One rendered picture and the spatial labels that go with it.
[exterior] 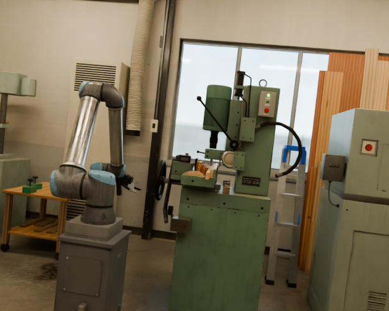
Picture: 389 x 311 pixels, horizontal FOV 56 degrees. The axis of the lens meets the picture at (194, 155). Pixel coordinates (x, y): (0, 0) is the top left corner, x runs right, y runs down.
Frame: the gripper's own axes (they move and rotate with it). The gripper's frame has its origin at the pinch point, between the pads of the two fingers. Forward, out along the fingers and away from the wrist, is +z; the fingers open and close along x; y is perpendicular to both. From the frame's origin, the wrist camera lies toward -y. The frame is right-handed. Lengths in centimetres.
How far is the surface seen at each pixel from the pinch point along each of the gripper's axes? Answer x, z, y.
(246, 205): -27, 69, 31
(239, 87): -8, 32, 98
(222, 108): -12, 28, 80
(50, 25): 135, -189, 87
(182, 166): -11.8, 20.9, 32.3
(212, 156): -8, 36, 48
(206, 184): -35, 41, 32
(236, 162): -25, 52, 52
